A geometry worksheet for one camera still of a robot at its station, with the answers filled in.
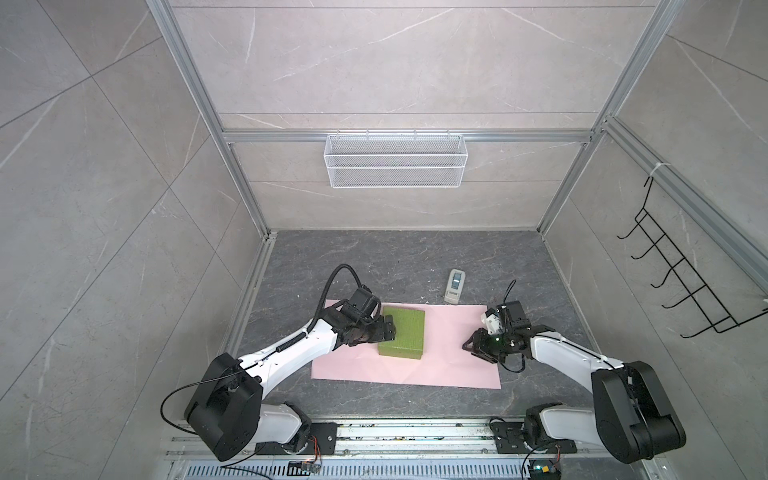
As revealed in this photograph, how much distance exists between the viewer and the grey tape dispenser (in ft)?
3.27

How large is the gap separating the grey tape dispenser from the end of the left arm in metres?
0.30

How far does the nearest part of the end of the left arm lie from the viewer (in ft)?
1.98
